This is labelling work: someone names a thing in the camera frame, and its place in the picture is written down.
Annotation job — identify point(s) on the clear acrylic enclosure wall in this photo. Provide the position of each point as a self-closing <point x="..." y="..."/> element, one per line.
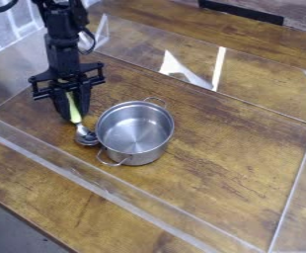
<point x="226" y="191"/>

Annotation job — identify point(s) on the small steel pot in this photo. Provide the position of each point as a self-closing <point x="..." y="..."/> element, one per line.
<point x="133" y="131"/>

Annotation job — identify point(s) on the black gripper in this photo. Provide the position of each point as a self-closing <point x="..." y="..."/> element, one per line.
<point x="67" y="75"/>

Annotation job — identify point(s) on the black bar in background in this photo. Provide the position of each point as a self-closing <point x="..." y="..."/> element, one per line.
<point x="242" y="12"/>

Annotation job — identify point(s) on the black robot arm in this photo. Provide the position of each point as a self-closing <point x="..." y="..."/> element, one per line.
<point x="65" y="20"/>

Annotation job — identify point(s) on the green handled metal spoon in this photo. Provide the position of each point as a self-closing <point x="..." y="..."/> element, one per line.
<point x="84" y="136"/>

